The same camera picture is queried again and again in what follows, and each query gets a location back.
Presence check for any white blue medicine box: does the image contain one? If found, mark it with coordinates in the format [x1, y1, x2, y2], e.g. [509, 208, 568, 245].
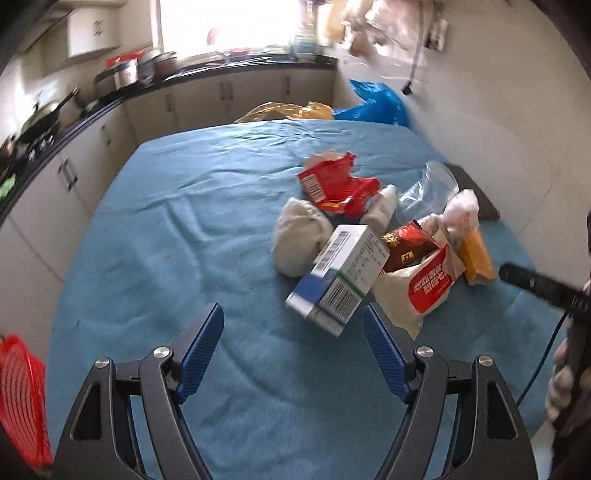
[286, 224, 390, 337]

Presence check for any green cleaning cloth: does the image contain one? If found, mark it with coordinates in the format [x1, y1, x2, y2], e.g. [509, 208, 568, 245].
[0, 175, 16, 200]

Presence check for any black wok on stove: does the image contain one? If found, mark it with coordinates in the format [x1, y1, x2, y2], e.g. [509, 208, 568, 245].
[18, 86, 80, 144]

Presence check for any red torn snack bag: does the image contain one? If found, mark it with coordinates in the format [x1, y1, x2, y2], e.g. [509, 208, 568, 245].
[297, 150, 382, 219]

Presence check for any red plastic mesh basket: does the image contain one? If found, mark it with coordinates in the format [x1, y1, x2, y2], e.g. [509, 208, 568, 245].
[1, 335, 53, 472]

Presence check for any yellow plastic bag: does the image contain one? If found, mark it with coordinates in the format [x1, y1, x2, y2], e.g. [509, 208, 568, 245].
[235, 101, 334, 124]

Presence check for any orange carton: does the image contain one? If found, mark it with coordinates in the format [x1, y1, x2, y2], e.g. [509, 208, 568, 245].
[457, 228, 497, 286]

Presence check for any clear plastic cup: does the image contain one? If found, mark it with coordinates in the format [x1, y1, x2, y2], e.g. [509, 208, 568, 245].
[396, 161, 459, 224]

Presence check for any pink white plastic bag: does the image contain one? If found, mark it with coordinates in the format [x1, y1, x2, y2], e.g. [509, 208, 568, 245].
[418, 189, 480, 246]

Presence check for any dark brown pot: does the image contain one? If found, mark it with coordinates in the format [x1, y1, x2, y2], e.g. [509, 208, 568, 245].
[153, 52, 179, 79]

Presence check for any dark red snack packet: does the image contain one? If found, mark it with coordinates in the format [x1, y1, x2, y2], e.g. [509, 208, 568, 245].
[381, 220, 440, 273]

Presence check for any right hand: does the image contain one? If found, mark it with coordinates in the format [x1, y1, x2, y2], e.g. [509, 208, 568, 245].
[545, 339, 591, 426]

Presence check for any steel rice cooker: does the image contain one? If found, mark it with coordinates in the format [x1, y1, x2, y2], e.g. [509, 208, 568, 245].
[94, 59, 137, 96]

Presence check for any white red paper food bag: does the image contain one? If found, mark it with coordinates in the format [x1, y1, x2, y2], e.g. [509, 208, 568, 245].
[372, 243, 465, 340]

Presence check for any small white plastic bottle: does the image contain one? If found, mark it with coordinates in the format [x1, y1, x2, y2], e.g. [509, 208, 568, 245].
[360, 184, 398, 236]

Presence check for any blue table cloth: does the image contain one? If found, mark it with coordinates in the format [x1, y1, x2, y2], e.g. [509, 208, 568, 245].
[45, 118, 569, 480]

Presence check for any blue plastic bag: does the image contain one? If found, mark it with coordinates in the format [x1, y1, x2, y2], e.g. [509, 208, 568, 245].
[332, 79, 410, 128]

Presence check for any white paper ball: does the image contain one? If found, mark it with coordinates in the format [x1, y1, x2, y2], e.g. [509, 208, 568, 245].
[271, 197, 334, 278]

